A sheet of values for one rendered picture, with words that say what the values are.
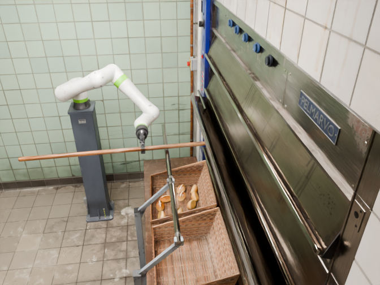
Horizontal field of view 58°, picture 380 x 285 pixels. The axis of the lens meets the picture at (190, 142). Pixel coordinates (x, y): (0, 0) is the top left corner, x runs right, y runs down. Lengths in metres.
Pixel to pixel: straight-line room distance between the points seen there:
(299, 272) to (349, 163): 0.47
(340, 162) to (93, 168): 2.60
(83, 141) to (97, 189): 0.54
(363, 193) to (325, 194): 0.20
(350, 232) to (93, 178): 2.70
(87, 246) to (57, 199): 0.81
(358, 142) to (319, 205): 0.25
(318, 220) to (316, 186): 0.10
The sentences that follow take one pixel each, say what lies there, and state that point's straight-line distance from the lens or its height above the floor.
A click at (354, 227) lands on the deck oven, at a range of 0.92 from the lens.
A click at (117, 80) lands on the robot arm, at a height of 1.53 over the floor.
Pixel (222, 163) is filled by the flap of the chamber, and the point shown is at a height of 1.41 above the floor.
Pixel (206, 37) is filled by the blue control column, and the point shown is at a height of 1.83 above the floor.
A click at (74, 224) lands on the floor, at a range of 3.66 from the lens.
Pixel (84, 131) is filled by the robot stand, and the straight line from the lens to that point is 3.07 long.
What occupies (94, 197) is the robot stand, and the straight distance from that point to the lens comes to 3.48.
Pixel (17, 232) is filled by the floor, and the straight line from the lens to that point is 3.79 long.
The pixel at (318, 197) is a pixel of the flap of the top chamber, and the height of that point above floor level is 1.80.
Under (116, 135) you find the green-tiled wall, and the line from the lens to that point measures 3.77.
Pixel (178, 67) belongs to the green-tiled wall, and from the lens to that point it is 3.47.
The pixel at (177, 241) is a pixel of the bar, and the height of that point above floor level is 1.17.
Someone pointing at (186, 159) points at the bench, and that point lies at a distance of 3.33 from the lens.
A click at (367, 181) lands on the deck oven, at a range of 0.85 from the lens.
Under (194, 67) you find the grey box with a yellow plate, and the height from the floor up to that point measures 1.44.
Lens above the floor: 2.45
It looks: 31 degrees down
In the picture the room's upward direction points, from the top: straight up
